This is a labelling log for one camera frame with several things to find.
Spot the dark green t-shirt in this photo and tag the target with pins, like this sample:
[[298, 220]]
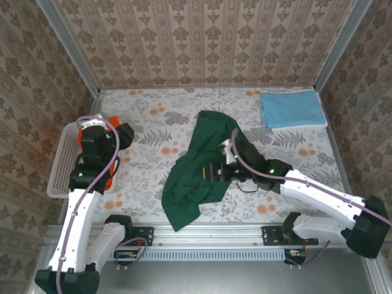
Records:
[[183, 183]]

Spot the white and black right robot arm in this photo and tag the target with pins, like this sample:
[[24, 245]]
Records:
[[321, 190]]

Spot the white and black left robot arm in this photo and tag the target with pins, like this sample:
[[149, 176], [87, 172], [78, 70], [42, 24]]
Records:
[[82, 214]]

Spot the orange t-shirt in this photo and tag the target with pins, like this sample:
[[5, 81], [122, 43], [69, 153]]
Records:
[[114, 121]]

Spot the white perforated plastic basket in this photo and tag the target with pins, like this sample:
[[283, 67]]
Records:
[[62, 162]]

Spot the floral tablecloth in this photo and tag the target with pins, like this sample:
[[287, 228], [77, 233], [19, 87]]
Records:
[[214, 211]]

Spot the folded light blue t-shirt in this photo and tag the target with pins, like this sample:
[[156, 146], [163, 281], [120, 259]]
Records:
[[291, 107]]

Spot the black controller board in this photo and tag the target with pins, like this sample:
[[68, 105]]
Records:
[[295, 255], [125, 255]]

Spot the grey metal panel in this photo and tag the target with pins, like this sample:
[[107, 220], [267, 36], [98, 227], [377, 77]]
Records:
[[214, 278]]

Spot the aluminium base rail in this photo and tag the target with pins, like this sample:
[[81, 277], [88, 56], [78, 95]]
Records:
[[208, 235]]

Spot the aluminium frame post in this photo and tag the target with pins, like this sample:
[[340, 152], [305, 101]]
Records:
[[340, 46], [71, 46]]

